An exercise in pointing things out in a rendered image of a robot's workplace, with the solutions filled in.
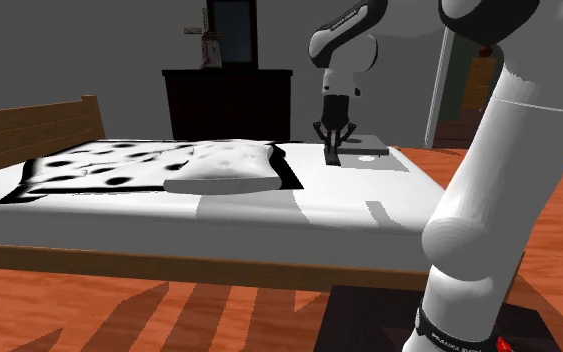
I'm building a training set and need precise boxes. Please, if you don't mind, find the dark framed window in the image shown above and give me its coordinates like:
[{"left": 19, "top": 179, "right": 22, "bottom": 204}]
[{"left": 205, "top": 0, "right": 259, "bottom": 70}]

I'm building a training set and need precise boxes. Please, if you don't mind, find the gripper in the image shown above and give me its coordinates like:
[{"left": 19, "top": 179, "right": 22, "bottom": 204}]
[{"left": 312, "top": 94, "right": 358, "bottom": 150}]

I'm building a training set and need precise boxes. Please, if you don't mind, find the small black box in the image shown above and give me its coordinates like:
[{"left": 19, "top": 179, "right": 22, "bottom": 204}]
[{"left": 324, "top": 146, "right": 343, "bottom": 167}]

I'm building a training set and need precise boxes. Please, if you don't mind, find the doorway with white frame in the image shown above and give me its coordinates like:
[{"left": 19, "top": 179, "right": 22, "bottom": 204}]
[{"left": 423, "top": 26, "right": 500, "bottom": 150}]

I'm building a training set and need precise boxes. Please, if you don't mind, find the dark chest of drawers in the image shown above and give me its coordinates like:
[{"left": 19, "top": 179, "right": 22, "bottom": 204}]
[{"left": 161, "top": 6, "right": 294, "bottom": 143}]

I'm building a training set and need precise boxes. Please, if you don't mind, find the grey flat book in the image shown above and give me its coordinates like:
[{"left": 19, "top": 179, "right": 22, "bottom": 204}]
[{"left": 337, "top": 134, "right": 391, "bottom": 158}]

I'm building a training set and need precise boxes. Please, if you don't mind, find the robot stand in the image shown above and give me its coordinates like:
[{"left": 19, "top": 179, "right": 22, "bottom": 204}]
[{"left": 312, "top": 284, "right": 563, "bottom": 352}]

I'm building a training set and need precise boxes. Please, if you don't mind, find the wooden bed with white mattress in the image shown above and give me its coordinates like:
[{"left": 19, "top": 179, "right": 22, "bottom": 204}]
[{"left": 0, "top": 94, "right": 448, "bottom": 294}]

